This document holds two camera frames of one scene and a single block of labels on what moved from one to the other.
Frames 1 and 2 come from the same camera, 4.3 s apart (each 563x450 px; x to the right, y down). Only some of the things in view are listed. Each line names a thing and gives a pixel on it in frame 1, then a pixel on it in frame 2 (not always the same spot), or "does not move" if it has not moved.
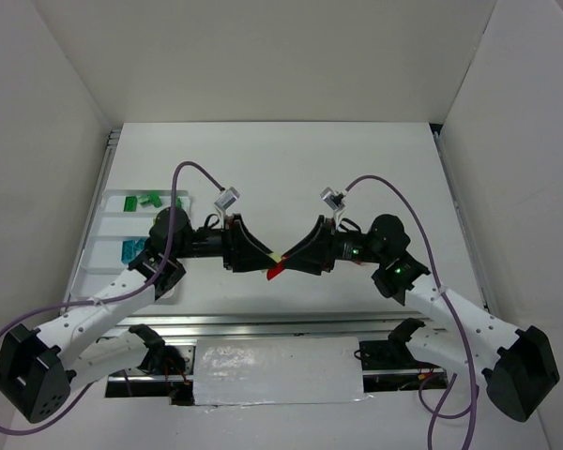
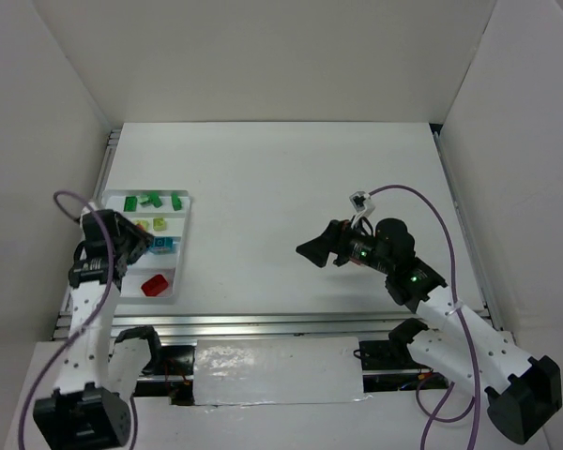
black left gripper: [232, 244] → [134, 239]
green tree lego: [152, 198] does not move
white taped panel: [281, 369] does not move
